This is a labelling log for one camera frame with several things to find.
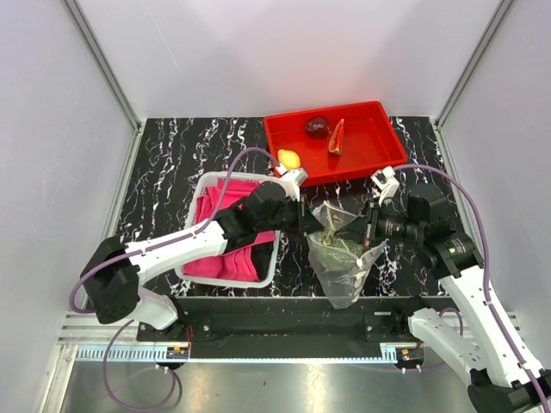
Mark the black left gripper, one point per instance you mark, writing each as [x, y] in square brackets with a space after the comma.
[307, 222]

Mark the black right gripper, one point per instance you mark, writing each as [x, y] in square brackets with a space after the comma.
[364, 229]

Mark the green fake vegetable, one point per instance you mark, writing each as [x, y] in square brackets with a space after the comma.
[335, 253]

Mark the clear zip top bag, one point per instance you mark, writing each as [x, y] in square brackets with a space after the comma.
[343, 287]

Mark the yellow fake fruit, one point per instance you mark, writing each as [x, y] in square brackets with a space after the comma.
[289, 159]

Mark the red fake food piece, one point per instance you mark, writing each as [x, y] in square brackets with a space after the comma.
[335, 142]

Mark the dark red fake apple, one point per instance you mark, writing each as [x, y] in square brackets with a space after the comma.
[317, 127]

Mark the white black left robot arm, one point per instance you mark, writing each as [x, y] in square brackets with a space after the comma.
[115, 275]

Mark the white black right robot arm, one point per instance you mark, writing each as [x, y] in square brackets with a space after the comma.
[496, 366]

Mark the black cloth in basket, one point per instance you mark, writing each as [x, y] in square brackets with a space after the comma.
[261, 258]

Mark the white perforated plastic basket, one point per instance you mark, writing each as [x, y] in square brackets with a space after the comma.
[211, 179]

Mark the pink cloth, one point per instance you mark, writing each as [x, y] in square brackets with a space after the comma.
[236, 265]

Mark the red plastic tray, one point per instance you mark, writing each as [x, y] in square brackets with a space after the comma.
[369, 142]

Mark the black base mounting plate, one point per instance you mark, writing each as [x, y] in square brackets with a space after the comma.
[282, 328]

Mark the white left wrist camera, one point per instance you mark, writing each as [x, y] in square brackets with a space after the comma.
[291, 180]

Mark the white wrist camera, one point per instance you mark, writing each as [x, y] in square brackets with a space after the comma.
[291, 180]
[387, 184]

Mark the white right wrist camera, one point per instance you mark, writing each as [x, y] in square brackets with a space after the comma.
[387, 184]

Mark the aluminium frame rail right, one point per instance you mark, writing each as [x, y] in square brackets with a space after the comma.
[482, 46]

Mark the aluminium frame rail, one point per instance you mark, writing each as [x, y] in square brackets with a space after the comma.
[482, 46]
[82, 25]

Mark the aluminium frame rail left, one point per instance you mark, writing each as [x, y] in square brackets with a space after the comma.
[82, 25]

